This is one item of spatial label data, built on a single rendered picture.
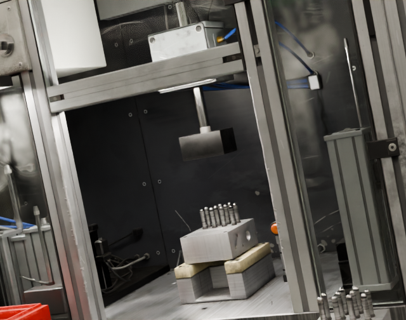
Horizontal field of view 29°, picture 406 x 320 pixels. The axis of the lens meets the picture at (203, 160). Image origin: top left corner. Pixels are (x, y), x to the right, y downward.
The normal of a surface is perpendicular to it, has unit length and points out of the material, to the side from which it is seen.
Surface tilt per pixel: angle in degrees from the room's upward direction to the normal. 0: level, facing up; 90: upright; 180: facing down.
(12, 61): 90
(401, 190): 90
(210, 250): 90
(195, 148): 90
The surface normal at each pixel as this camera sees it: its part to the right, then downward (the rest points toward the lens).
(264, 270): 0.89, -0.15
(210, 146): -0.42, 0.13
